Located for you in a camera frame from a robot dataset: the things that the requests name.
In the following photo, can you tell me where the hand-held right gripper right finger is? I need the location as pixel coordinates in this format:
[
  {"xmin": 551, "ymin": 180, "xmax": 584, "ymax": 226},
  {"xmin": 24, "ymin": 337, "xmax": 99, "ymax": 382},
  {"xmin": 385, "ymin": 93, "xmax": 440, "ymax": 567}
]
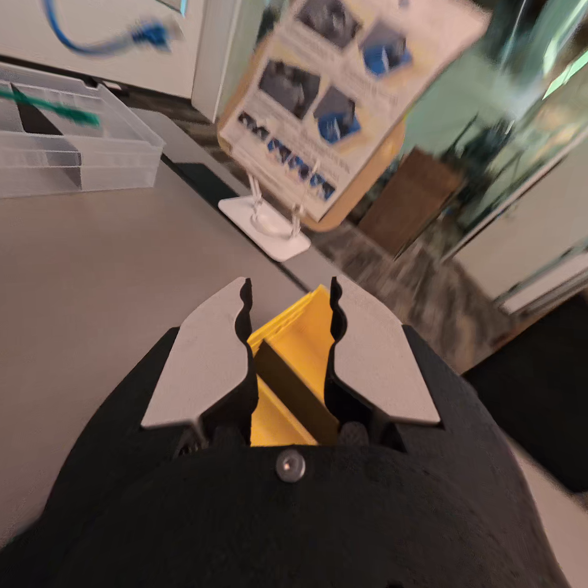
[{"xmin": 325, "ymin": 276, "xmax": 443, "ymax": 427}]

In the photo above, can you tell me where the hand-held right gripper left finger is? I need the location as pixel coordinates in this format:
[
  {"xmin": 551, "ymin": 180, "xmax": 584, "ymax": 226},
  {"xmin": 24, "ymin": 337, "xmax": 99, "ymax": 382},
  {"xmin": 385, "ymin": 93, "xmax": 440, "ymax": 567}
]
[{"xmin": 139, "ymin": 277, "xmax": 259, "ymax": 432}]

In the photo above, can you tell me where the yellow plastic bin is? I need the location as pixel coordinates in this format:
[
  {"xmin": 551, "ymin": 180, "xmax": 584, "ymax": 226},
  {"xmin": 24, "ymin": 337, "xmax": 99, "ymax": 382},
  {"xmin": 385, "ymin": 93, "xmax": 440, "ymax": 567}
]
[{"xmin": 247, "ymin": 284, "xmax": 341, "ymax": 447}]

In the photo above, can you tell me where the clear plastic bin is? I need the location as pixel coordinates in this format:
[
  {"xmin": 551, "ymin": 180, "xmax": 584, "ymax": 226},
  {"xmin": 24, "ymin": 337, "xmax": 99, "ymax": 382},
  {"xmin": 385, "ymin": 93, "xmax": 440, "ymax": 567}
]
[{"xmin": 0, "ymin": 62, "xmax": 166, "ymax": 199}]

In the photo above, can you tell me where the green ethernet cable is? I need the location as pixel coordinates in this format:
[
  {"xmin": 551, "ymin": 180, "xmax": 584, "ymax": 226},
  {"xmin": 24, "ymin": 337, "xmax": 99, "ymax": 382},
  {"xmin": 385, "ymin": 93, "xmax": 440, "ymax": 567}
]
[{"xmin": 0, "ymin": 86, "xmax": 101, "ymax": 127}]

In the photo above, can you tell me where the blue ethernet cable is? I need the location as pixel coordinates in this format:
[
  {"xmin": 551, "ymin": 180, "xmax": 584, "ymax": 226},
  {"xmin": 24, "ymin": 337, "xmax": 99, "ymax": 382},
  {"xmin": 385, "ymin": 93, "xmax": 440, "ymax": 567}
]
[{"xmin": 43, "ymin": 0, "xmax": 174, "ymax": 57}]

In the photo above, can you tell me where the black divider panel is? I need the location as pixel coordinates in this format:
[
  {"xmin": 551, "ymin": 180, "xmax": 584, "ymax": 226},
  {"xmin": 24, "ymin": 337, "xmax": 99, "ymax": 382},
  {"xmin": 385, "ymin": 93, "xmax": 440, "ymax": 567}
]
[
  {"xmin": 11, "ymin": 85, "xmax": 62, "ymax": 136},
  {"xmin": 254, "ymin": 339, "xmax": 340, "ymax": 446}
]

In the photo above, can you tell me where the white sheet stand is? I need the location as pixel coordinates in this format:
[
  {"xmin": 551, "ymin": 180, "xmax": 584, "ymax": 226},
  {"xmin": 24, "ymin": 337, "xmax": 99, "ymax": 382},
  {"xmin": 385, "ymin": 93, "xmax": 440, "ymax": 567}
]
[{"xmin": 218, "ymin": 158, "xmax": 312, "ymax": 262}]

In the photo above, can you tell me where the black chair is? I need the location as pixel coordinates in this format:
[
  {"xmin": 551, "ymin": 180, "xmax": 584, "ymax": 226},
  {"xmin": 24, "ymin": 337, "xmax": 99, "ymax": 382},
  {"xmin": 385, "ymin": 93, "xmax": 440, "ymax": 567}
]
[{"xmin": 462, "ymin": 289, "xmax": 588, "ymax": 494}]

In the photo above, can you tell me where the instruction sheet on wooden board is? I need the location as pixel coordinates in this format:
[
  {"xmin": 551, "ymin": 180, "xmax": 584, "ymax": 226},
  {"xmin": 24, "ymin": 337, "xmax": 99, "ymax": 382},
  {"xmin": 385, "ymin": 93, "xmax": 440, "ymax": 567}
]
[{"xmin": 216, "ymin": 0, "xmax": 491, "ymax": 232}]

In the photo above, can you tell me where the brown wooden post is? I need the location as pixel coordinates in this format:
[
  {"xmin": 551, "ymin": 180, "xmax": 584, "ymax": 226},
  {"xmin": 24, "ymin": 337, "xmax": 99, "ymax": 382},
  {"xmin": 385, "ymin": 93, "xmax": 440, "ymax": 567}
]
[{"xmin": 358, "ymin": 147, "xmax": 465, "ymax": 258}]

